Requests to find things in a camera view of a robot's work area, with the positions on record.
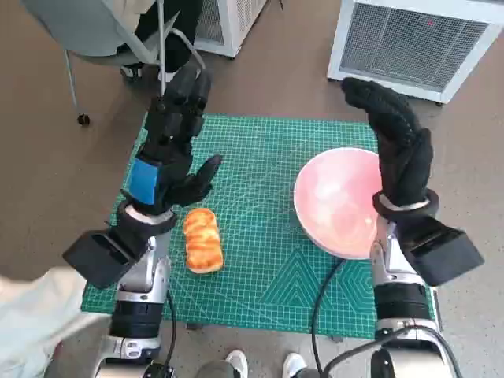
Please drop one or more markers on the right robot hand black glove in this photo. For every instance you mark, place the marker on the right robot hand black glove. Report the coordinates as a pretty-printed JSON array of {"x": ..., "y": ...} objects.
[{"x": 397, "y": 157}]

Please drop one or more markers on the left robot hand blue tape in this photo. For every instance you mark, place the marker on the left robot hand blue tape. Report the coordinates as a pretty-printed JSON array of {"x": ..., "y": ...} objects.
[{"x": 173, "y": 130}]

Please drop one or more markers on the pink bowl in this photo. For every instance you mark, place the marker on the pink bowl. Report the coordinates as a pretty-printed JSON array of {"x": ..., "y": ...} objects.
[{"x": 334, "y": 204}]

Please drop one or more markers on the oblong toy bread loaf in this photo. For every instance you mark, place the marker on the oblong toy bread loaf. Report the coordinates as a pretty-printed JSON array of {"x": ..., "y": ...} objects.
[{"x": 202, "y": 244}]

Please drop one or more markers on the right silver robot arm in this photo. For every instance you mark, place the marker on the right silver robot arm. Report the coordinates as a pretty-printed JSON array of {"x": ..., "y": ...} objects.
[{"x": 397, "y": 299}]

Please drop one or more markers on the green cutting mat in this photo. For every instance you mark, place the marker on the green cutting mat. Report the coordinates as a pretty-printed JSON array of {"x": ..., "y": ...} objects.
[{"x": 256, "y": 177}]

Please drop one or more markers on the person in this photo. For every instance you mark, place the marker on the person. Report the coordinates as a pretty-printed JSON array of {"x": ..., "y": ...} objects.
[
  {"x": 236, "y": 362},
  {"x": 31, "y": 315},
  {"x": 173, "y": 23}
]

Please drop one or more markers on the large white mesh cabinet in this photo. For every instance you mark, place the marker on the large white mesh cabinet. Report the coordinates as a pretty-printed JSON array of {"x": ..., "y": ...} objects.
[{"x": 413, "y": 43}]

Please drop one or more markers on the small white mesh cabinet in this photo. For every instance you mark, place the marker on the small white mesh cabinet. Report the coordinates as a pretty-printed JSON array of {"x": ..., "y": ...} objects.
[{"x": 240, "y": 23}]

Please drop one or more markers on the grey office chair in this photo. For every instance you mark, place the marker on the grey office chair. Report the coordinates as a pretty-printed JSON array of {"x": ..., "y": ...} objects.
[{"x": 78, "y": 23}]

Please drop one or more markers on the black table clip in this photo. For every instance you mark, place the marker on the black table clip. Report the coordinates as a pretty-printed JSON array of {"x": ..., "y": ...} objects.
[
  {"x": 336, "y": 339},
  {"x": 193, "y": 326}
]

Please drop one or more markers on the black device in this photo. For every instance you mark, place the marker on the black device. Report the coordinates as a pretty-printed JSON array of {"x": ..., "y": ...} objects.
[{"x": 165, "y": 372}]

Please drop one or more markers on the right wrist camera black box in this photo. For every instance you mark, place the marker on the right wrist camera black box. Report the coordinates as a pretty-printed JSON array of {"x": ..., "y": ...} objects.
[{"x": 441, "y": 252}]

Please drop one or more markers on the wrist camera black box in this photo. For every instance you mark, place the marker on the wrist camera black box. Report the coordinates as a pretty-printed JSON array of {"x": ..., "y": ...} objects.
[
  {"x": 441, "y": 252},
  {"x": 98, "y": 256}
]

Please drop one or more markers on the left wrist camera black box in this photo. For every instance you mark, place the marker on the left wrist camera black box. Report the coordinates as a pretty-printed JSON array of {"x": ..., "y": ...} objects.
[{"x": 98, "y": 256}]

